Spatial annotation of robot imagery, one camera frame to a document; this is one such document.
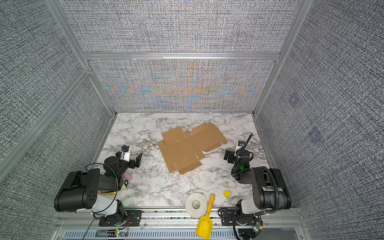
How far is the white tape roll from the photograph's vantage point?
0.76 m

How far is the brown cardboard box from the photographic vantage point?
37.1 inches

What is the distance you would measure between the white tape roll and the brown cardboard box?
0.15 meters
